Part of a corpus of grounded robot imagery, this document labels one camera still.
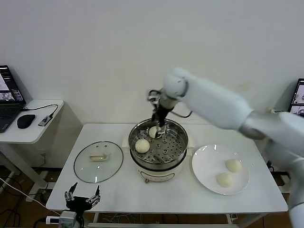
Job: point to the white usb hub box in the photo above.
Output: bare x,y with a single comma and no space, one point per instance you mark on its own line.
52,220

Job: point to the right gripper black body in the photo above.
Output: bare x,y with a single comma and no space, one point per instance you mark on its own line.
162,114

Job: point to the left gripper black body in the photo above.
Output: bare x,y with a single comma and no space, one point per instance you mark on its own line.
79,203

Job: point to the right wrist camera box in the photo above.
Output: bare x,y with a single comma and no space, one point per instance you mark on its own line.
153,95

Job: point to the stainless steel steamer basket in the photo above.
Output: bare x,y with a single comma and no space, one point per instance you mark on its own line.
171,149

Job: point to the round glass pot lid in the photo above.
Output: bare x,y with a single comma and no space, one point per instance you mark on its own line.
99,168

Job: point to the small grey usb dongle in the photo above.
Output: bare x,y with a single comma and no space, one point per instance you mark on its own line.
45,121

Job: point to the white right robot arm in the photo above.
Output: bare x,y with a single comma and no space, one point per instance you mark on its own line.
213,102

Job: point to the round white plate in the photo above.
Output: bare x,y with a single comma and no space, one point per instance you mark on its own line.
206,166

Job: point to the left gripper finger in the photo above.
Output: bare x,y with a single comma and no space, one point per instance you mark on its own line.
95,199
69,194

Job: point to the white main table frame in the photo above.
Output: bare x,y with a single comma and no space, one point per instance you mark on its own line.
142,225

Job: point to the black computer mouse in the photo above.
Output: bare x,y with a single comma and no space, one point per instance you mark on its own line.
25,121

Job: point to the black laptop with pale screen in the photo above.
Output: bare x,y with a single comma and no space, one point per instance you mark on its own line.
298,95

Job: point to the white steamed baozi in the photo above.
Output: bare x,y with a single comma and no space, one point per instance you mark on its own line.
224,180
233,165
142,145
153,132

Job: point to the black laptop with dark screen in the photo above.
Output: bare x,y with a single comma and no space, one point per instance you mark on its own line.
8,104

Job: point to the small printed table sticker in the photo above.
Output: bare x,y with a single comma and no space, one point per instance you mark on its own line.
278,111

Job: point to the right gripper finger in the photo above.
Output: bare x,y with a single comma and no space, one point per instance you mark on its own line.
154,116
162,131

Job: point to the white side table with mouse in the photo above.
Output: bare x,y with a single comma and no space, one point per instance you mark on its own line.
35,135

